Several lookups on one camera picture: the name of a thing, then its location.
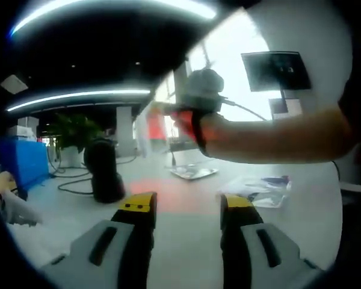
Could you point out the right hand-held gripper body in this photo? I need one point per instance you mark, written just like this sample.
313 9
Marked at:
204 90

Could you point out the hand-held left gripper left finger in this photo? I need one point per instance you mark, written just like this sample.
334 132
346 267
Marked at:
90 262

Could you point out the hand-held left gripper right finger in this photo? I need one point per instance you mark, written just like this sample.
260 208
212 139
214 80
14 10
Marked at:
255 265

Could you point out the person's right hand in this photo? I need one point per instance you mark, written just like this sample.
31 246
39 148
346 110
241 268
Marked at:
185 125

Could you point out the large window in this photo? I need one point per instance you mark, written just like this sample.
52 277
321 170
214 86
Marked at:
228 60

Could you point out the white table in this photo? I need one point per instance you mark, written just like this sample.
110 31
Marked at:
183 241

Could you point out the pale grey object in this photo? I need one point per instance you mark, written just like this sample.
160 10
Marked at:
21 209

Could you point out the black cylindrical stand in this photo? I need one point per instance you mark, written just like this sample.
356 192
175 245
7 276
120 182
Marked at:
103 174

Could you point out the open laptop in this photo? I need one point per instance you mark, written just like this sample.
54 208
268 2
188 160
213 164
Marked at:
293 106

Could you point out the potted green plant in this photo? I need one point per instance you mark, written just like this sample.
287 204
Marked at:
75 129

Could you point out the yellow box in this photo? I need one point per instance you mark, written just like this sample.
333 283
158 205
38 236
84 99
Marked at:
3 180

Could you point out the blue plastic box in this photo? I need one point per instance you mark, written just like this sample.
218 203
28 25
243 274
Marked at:
24 162

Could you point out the white cardboard boxes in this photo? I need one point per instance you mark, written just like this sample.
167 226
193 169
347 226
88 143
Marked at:
22 129

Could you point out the ceiling air vent panel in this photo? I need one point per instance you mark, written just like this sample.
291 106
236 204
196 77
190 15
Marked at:
13 84

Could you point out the long ceiling light strip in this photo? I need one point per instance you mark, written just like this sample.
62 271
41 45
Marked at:
24 22

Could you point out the black wall monitor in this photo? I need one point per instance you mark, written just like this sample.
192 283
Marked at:
273 72

